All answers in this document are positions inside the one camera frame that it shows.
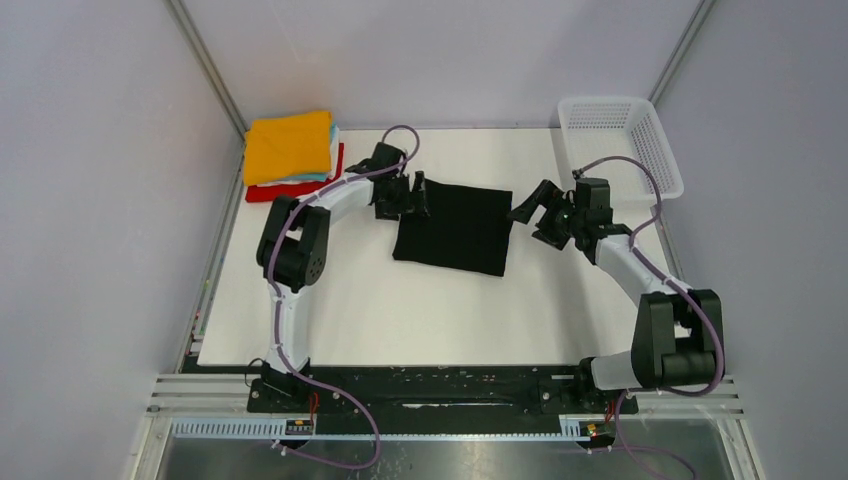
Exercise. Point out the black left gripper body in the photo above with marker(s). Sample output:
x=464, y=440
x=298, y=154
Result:
x=397, y=198

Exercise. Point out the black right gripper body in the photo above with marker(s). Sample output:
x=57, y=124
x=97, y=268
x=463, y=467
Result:
x=560, y=220

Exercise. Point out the black t-shirt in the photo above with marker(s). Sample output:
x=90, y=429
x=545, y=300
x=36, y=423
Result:
x=467, y=229

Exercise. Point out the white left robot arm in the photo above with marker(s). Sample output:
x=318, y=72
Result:
x=293, y=248

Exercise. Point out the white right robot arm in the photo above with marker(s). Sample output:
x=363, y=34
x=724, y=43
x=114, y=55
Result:
x=676, y=344

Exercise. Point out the light blue folded t-shirt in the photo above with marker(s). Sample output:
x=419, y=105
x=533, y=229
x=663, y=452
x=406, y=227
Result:
x=307, y=154

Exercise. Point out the white folded t-shirt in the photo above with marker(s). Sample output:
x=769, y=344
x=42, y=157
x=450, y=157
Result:
x=315, y=177

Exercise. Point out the white plastic basket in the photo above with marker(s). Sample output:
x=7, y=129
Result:
x=595, y=127

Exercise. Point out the orange folded t-shirt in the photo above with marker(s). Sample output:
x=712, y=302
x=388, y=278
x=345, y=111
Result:
x=266, y=142

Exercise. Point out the red folded t-shirt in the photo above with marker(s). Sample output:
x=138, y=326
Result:
x=257, y=194

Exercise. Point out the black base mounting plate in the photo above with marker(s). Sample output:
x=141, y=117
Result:
x=553, y=389

